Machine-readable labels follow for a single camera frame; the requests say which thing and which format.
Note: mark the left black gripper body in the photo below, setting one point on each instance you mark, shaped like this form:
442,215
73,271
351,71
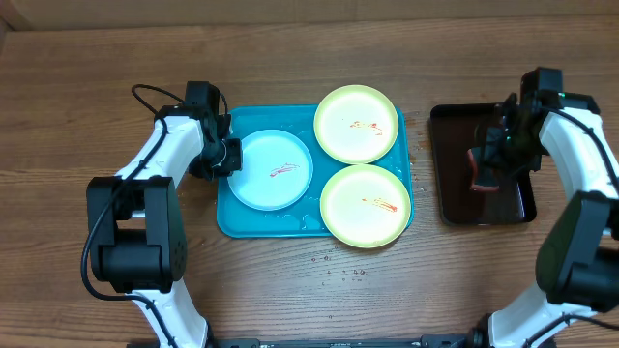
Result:
220,159

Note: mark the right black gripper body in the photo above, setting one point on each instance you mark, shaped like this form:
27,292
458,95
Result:
520,151

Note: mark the red black sponge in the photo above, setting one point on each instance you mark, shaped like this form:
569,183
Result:
482,177

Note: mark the light blue plate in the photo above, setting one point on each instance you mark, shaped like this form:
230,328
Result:
276,170

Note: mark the yellow-green plate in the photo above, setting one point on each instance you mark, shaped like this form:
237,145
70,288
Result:
356,124
365,206

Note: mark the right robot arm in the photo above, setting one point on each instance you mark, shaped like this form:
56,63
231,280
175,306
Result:
576,278

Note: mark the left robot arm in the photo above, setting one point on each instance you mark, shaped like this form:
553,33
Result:
136,249

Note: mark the black rectangular tray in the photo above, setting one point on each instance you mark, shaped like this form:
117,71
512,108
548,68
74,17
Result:
452,129

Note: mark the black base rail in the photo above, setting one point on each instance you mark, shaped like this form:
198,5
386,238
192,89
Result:
338,343

